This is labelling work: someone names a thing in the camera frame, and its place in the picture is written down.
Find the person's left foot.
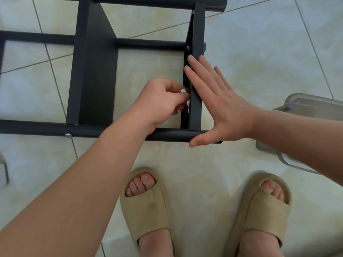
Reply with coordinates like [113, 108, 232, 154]
[125, 172, 175, 257]

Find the person's left hand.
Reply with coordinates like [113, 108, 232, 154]
[133, 78, 191, 135]

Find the beige left slipper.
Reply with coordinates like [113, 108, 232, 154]
[120, 167, 172, 252]

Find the clear plastic container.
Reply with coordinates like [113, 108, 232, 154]
[255, 93, 343, 175]

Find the black metal rack frame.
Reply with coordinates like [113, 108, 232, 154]
[0, 0, 228, 144]

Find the beige slipper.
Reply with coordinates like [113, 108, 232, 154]
[120, 167, 172, 252]
[224, 171, 292, 257]

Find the person's right foot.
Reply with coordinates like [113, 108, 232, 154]
[236, 180, 285, 257]

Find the beige right slipper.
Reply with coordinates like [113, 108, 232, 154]
[224, 171, 292, 257]

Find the person's left forearm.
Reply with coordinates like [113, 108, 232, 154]
[0, 110, 157, 257]

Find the person's right hand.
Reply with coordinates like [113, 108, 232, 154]
[184, 55, 258, 148]

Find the person's foot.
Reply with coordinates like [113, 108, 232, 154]
[125, 172, 175, 257]
[236, 180, 285, 257]

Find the person's right forearm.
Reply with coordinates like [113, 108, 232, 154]
[249, 109, 343, 186]

